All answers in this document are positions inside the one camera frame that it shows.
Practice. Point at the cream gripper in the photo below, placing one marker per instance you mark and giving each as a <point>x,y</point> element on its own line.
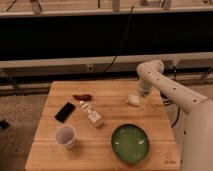
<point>143,100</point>

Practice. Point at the white sponge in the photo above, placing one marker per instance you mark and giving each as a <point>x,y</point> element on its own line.
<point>133,100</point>

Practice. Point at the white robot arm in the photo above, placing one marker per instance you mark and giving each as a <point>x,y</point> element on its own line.
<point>197,149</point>

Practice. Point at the green bowl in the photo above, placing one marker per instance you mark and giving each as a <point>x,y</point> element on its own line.
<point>130,143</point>

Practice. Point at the white bottle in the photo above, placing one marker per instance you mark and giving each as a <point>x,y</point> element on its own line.
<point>95,118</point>

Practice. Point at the red chili pepper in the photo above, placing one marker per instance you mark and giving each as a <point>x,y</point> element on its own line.
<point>84,97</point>

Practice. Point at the black rectangular block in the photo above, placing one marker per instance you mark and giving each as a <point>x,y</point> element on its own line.
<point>64,112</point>

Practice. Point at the black object on floor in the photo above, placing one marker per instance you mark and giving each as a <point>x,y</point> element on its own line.
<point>4,124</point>

